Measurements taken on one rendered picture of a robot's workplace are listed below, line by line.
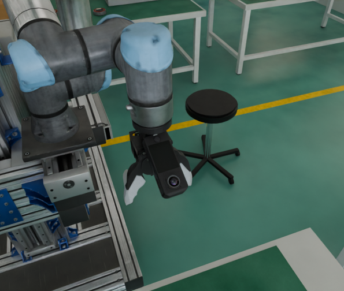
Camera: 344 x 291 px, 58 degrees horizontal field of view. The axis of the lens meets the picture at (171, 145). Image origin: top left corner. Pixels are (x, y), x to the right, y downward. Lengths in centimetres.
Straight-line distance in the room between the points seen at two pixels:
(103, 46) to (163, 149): 20
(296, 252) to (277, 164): 142
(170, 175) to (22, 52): 30
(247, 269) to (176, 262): 89
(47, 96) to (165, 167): 54
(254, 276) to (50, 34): 85
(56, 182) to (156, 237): 110
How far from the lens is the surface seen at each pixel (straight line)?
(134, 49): 45
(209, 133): 217
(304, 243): 116
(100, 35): 54
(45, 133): 104
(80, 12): 90
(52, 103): 99
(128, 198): 64
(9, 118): 124
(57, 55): 52
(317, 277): 111
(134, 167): 58
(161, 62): 46
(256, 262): 107
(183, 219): 205
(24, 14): 58
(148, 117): 50
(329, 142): 284
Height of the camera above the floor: 167
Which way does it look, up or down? 41 degrees down
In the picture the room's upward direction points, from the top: 1 degrees counter-clockwise
